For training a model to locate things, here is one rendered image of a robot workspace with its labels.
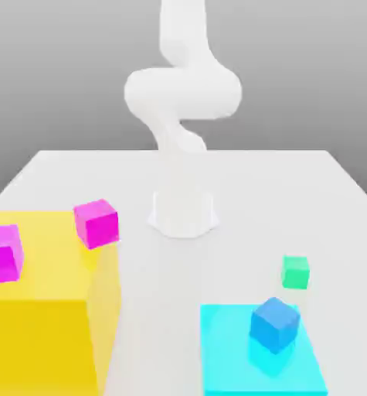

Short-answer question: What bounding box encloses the small magenta cube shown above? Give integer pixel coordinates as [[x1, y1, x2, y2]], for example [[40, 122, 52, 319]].
[[0, 224, 25, 285], [73, 198, 120, 251]]

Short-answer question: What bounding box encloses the small green cube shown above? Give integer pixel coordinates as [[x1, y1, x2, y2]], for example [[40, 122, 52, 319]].
[[280, 255, 311, 290]]

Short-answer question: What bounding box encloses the small blue cube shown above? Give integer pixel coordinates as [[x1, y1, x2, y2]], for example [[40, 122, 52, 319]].
[[249, 296, 301, 355]]

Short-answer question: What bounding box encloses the large cyan box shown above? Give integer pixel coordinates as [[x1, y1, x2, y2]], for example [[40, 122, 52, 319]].
[[199, 303, 329, 396]]

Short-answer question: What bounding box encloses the large yellow box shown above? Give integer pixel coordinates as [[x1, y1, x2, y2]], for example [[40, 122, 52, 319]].
[[0, 210, 123, 396]]

